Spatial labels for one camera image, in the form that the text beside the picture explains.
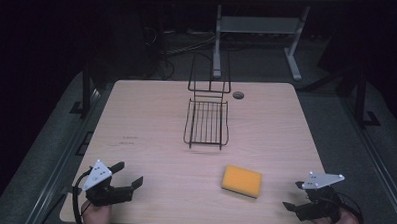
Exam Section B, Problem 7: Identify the black cable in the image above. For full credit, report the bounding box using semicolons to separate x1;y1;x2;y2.
336;192;366;224
71;169;92;224

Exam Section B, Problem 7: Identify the black wire rack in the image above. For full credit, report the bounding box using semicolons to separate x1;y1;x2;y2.
182;51;233;151

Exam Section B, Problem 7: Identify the grey metal stand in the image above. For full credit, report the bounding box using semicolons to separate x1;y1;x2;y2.
211;2;311;83

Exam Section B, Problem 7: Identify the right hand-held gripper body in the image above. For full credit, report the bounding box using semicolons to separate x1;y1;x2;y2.
295;170;346;224

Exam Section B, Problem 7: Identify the black metal post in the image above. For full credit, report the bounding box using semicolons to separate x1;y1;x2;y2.
354;69;384;130
68;59;96;119

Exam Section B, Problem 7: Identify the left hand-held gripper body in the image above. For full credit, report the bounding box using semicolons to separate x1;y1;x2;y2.
80;158;136;209

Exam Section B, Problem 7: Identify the person's left hand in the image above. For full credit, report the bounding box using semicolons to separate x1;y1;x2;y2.
81;201;113;224

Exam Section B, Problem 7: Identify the bundle of floor cables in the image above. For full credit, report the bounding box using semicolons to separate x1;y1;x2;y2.
142;26;220;82

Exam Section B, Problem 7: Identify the yellow sponge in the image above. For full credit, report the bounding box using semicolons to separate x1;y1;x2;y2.
220;164;264;199

